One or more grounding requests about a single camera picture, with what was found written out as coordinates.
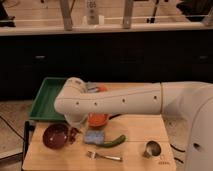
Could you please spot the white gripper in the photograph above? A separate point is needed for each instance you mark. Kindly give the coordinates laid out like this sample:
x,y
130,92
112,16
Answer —
x,y
76,120

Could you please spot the dark red grape bunch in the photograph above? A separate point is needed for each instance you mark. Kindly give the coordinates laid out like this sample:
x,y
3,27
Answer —
x,y
72,135

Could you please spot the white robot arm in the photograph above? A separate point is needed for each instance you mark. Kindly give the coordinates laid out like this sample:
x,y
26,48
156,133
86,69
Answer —
x,y
191,100

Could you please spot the orange bowl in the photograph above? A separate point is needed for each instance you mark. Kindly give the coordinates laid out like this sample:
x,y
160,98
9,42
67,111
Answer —
x,y
97,120

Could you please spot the purple bowl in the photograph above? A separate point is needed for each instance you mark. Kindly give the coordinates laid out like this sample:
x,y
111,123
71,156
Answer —
x,y
55,136

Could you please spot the blue sponge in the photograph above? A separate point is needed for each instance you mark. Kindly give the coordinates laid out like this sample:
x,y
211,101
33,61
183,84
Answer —
x,y
94,137

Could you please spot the green plastic tray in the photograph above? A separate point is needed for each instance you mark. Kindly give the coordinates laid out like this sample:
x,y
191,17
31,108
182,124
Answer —
x,y
43,105

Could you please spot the grey blue cloth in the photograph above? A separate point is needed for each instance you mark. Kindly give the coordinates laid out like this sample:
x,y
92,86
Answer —
x,y
92,87

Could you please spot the silver fork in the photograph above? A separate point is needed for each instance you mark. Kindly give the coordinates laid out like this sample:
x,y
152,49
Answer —
x,y
94,155

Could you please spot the orange fruit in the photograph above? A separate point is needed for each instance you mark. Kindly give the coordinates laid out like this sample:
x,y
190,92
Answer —
x,y
102,88

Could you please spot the green chili pepper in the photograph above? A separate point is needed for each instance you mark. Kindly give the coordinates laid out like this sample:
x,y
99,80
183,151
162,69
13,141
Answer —
x,y
114,143

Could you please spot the metal cup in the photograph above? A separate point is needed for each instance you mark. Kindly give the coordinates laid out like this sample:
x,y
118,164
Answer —
x,y
153,149

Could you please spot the white remote device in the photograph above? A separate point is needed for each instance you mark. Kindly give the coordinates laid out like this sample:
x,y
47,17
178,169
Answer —
x,y
92,12

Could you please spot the black handled brush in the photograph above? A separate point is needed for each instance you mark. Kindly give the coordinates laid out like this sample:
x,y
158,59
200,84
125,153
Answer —
x,y
114,116

